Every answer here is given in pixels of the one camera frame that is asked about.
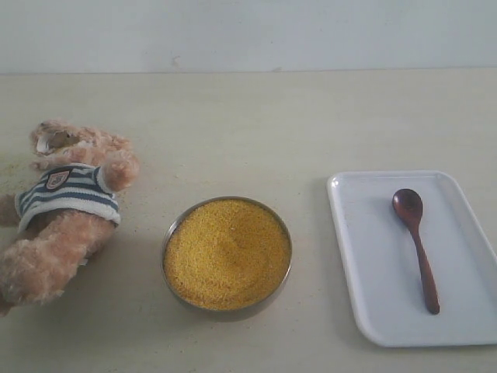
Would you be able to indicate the dark red wooden spoon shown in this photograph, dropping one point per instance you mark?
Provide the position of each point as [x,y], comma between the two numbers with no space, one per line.
[408,206]

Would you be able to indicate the metal bowl of yellow millet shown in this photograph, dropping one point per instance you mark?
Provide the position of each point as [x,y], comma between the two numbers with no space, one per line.
[227,257]

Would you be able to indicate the tan teddy bear striped sweater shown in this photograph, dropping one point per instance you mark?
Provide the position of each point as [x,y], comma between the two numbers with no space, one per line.
[67,215]

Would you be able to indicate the white rectangular plastic tray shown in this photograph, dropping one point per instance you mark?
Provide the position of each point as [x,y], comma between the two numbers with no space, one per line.
[381,265]

